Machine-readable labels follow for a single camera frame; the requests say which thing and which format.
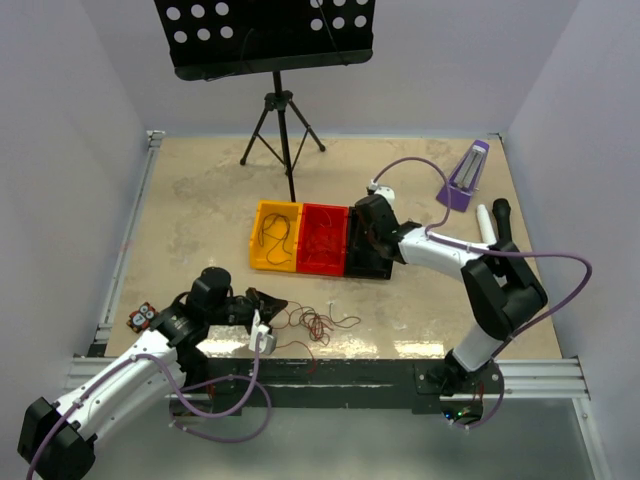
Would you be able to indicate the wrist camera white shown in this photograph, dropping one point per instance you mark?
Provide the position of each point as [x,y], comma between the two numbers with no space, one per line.
[262,340]
[382,190]

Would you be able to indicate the black plastic bin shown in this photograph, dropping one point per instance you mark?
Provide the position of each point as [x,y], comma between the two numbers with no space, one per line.
[362,260]

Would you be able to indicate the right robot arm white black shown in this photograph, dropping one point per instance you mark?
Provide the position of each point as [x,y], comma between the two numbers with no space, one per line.
[503,291]

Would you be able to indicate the black microphone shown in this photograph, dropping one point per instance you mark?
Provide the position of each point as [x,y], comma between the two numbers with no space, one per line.
[501,211]

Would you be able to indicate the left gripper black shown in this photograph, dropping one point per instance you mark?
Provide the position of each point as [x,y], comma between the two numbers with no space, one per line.
[270,304]

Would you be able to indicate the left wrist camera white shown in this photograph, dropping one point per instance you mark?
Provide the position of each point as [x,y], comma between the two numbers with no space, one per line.
[262,340]

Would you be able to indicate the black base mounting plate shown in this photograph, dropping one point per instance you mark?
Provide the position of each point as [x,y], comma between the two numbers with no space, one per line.
[418,385]

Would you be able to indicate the yellow plastic bin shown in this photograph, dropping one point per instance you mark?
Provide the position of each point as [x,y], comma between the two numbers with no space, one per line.
[274,239]

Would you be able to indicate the purple metronome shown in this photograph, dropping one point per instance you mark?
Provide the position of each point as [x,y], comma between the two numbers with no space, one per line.
[463,181]

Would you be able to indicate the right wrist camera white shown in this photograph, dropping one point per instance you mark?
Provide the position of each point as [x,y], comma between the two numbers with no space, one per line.
[382,190]

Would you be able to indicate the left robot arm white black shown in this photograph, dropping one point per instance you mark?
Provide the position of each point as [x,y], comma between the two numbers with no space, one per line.
[58,438]

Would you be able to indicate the red plastic bin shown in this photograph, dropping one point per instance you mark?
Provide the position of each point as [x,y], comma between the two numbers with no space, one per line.
[322,240]

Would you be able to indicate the black music stand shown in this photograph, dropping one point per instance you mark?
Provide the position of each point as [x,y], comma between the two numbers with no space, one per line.
[213,40]

